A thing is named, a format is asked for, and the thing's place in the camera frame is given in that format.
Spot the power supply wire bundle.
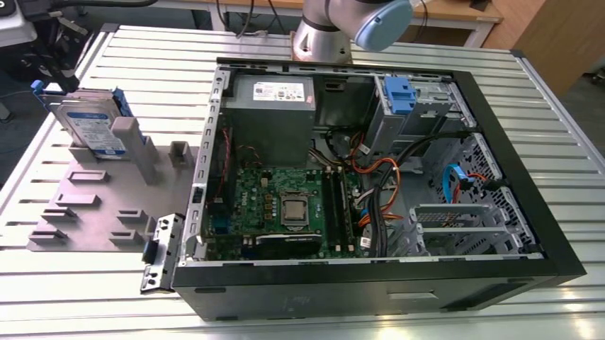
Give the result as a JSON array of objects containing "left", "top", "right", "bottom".
[{"left": 309, "top": 147, "right": 345, "bottom": 167}]

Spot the blue data wire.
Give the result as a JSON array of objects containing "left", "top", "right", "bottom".
[{"left": 442, "top": 163, "right": 468, "bottom": 205}]

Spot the black cable bundle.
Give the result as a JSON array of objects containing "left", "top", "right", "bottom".
[{"left": 366, "top": 129, "right": 474, "bottom": 258}]

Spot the hard disk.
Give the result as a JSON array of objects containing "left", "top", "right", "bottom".
[{"left": 31, "top": 80, "right": 138, "bottom": 159}]

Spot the blue plastic drive latch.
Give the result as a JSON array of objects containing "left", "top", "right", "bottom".
[{"left": 385, "top": 76, "right": 418, "bottom": 115}]

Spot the red data wire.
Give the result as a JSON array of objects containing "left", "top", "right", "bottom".
[{"left": 465, "top": 171, "right": 511, "bottom": 191}]

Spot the green motherboard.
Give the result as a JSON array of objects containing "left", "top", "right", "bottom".
[{"left": 202, "top": 166, "right": 370, "bottom": 261}]

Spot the black graphics card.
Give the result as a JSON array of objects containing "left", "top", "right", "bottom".
[{"left": 254, "top": 233, "right": 325, "bottom": 258}]

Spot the hinged metal card bracket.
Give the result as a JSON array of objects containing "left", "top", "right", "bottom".
[{"left": 139, "top": 212, "right": 186, "bottom": 295}]

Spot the black PC case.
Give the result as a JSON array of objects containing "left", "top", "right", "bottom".
[{"left": 173, "top": 56, "right": 588, "bottom": 322}]

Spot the grey parts rack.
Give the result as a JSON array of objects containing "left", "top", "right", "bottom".
[{"left": 28, "top": 118, "right": 202, "bottom": 253}]

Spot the black RAM slot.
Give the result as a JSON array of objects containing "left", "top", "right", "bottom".
[
  {"left": 322, "top": 166, "right": 341, "bottom": 249},
  {"left": 334, "top": 166, "right": 356, "bottom": 249}
]

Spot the grey power supply unit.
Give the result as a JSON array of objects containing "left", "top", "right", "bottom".
[{"left": 222, "top": 74, "right": 317, "bottom": 168}]

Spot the pale grey camera box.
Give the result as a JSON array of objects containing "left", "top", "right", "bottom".
[{"left": 0, "top": 13, "right": 40, "bottom": 47}]

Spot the wooden cabinet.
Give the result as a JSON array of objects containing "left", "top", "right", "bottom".
[{"left": 481, "top": 0, "right": 605, "bottom": 98}]

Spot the metal disk bay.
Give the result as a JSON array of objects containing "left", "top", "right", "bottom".
[{"left": 409, "top": 203, "right": 543, "bottom": 258}]

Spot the silver CPU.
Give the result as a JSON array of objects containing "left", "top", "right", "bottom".
[{"left": 284, "top": 200, "right": 309, "bottom": 224}]

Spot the orange wire bundle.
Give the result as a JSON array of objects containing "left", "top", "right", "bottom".
[{"left": 352, "top": 158, "right": 404, "bottom": 227}]

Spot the metal optical drive cage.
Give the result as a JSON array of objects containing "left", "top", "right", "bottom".
[{"left": 368, "top": 74, "right": 477, "bottom": 153}]

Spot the wooden desk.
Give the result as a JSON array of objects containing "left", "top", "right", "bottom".
[{"left": 410, "top": 0, "right": 505, "bottom": 49}]

